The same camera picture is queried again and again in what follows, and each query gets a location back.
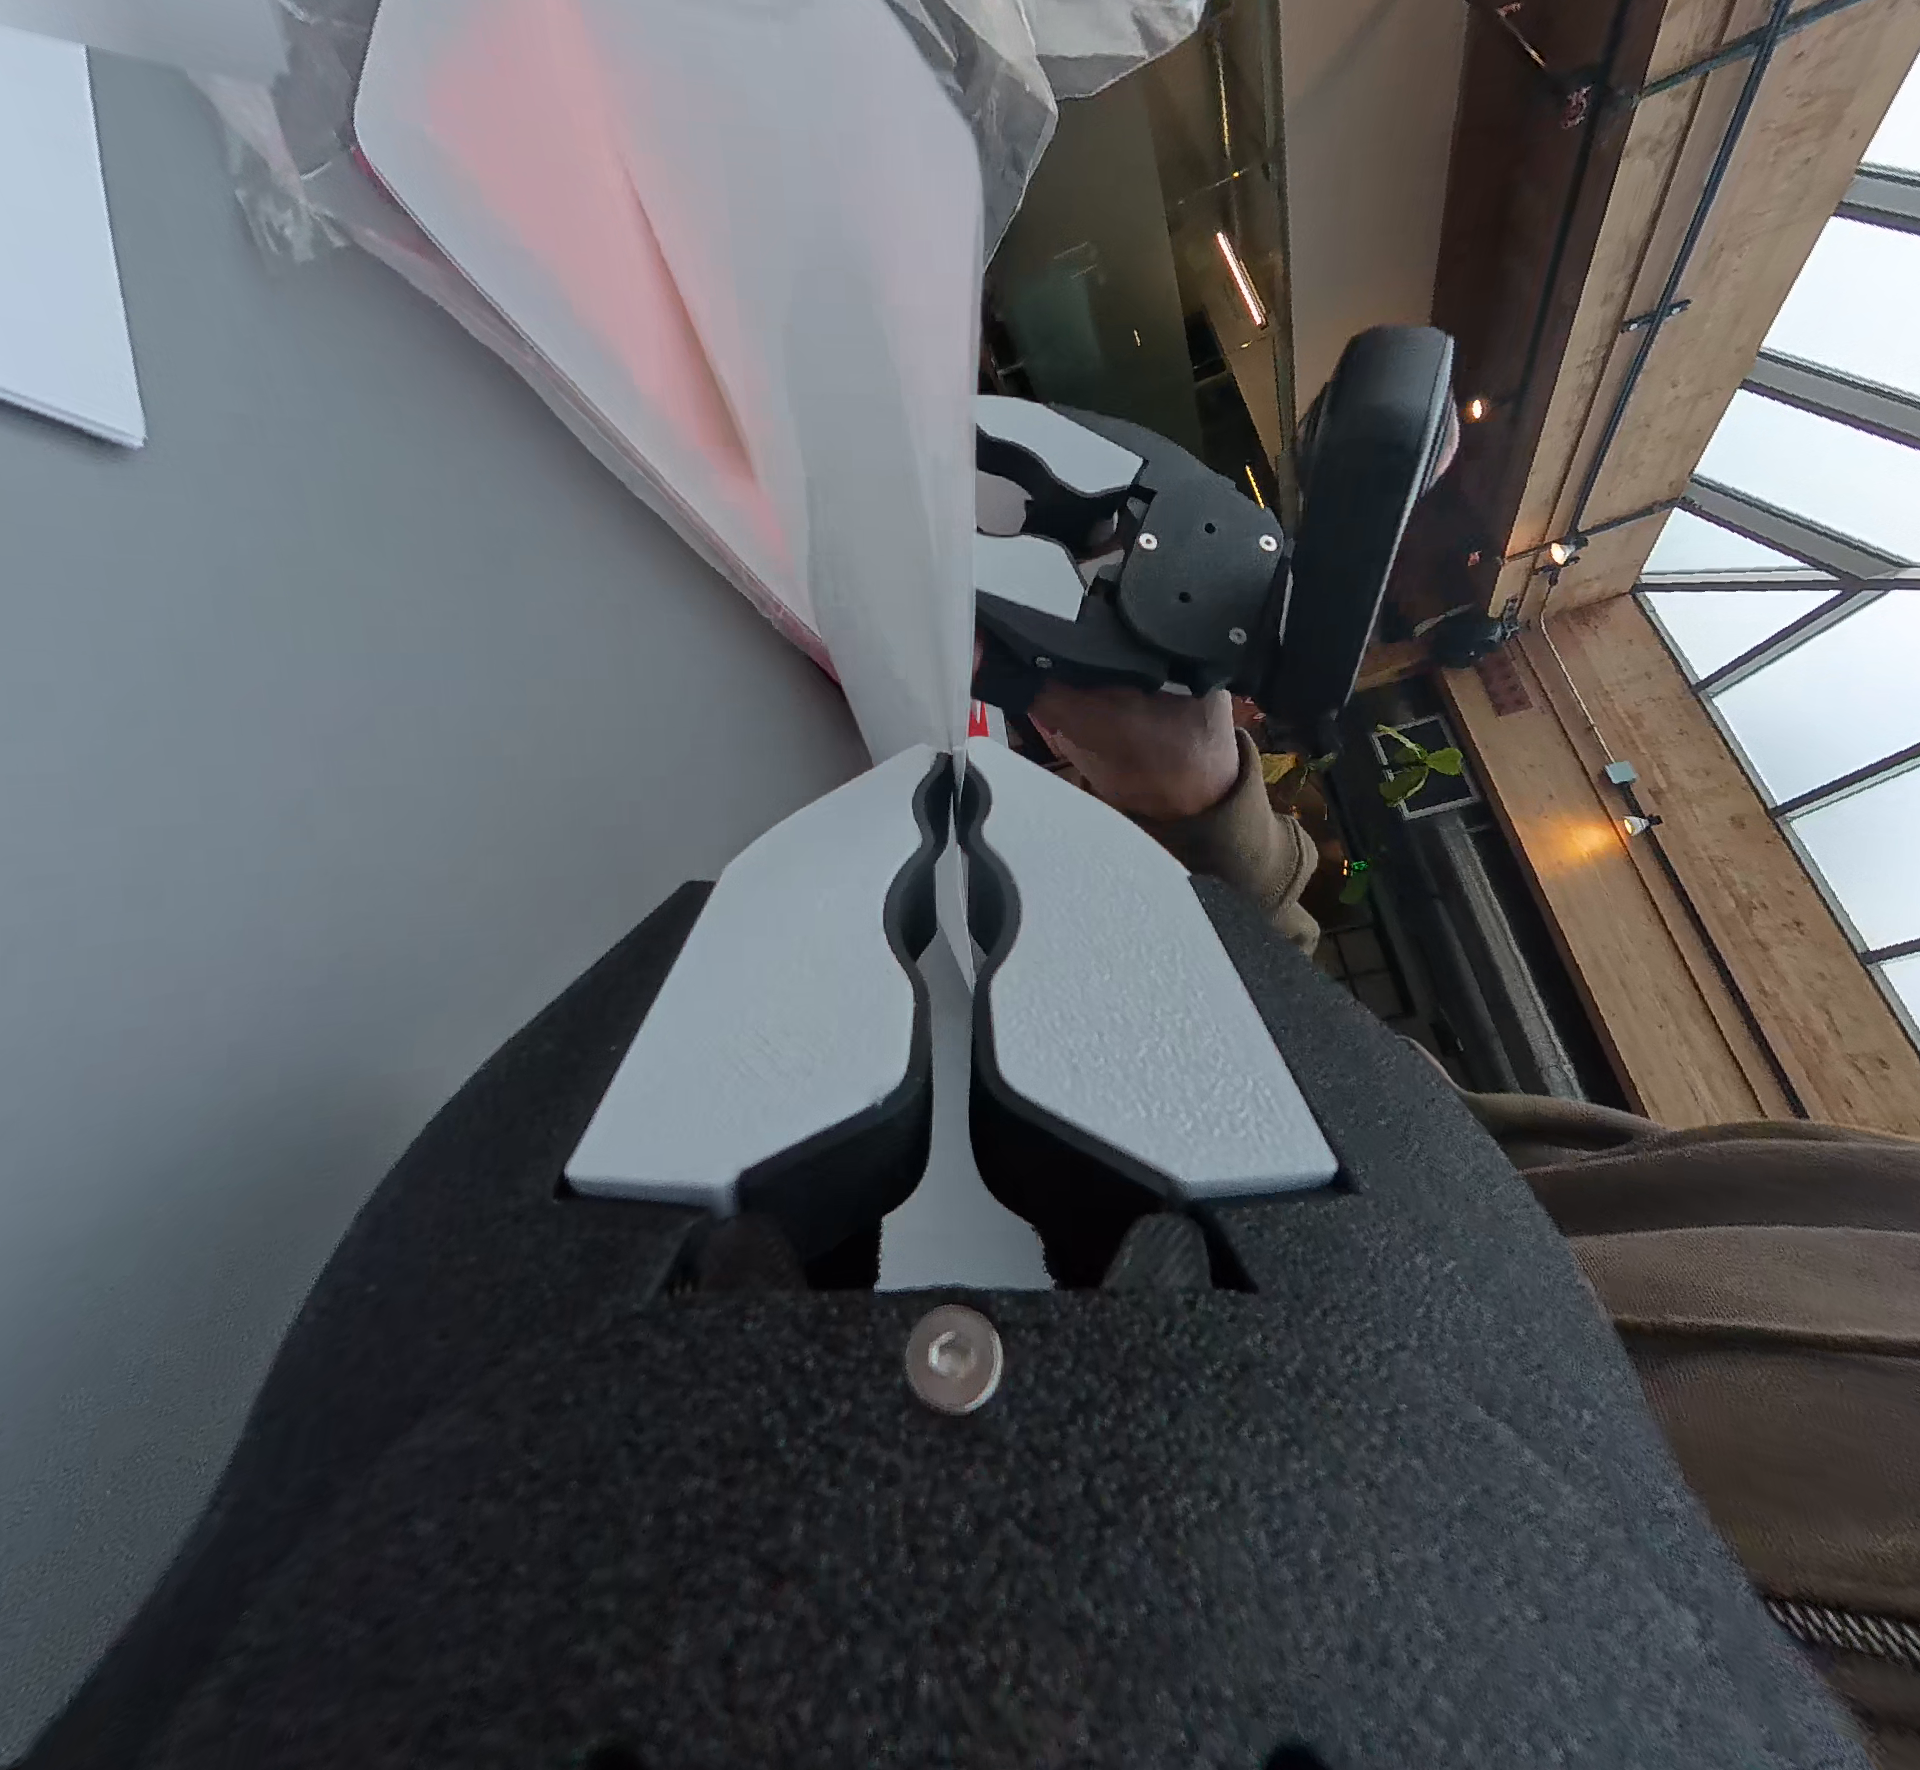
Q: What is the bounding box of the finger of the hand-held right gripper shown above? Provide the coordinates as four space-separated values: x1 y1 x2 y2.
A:
972 531 1116 670
974 395 1149 540

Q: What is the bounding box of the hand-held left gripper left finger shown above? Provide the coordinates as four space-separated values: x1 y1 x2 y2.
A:
564 741 962 1254

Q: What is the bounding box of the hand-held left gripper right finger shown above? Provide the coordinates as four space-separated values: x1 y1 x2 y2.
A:
955 741 1339 1254

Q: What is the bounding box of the white drawing paper sheet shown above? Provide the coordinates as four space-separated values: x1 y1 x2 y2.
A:
353 0 1051 1299

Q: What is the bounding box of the grey desk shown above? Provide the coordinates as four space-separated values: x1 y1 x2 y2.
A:
0 43 901 1741

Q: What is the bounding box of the person's right hand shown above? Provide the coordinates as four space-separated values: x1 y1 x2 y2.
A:
1032 678 1249 821

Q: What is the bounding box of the green potted plant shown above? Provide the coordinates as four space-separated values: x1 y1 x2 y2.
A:
1255 722 1471 911

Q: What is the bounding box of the skylight window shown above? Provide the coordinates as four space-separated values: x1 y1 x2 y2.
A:
1631 43 1920 1044

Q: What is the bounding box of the person's brown clothing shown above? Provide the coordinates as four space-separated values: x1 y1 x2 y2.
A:
1410 1049 1920 1770

